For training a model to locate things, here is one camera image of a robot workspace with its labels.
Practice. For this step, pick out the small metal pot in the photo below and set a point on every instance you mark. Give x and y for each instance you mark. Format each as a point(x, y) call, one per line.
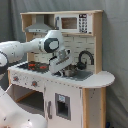
point(70, 70)

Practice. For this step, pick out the grey sink basin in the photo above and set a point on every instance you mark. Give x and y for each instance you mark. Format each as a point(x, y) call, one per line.
point(79, 76)

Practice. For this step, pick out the toy microwave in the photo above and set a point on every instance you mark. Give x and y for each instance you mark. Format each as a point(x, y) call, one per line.
point(74, 23)

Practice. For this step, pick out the white cabinet door with dispenser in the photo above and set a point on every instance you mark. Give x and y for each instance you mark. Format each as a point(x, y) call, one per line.
point(63, 106)

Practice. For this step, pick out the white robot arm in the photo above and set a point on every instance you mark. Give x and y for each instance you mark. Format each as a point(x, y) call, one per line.
point(11, 115)

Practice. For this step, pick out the right oven knob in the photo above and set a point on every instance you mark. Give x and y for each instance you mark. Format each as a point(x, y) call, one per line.
point(34, 83)

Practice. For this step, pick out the black stovetop with red burners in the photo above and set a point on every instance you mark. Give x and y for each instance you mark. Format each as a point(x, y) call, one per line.
point(35, 66)

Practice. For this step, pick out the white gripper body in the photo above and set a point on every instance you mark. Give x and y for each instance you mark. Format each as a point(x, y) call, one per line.
point(60, 61)

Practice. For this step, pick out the oven knob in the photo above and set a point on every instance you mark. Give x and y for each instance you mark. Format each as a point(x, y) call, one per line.
point(34, 83)
point(15, 78)

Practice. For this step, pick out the wooden toy kitchen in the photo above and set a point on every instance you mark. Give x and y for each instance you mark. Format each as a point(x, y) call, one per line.
point(86, 52)

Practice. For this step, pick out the grey range hood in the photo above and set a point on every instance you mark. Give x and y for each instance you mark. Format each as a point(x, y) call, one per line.
point(39, 24)

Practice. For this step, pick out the left oven knob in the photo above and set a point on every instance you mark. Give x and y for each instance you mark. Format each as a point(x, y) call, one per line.
point(15, 78)

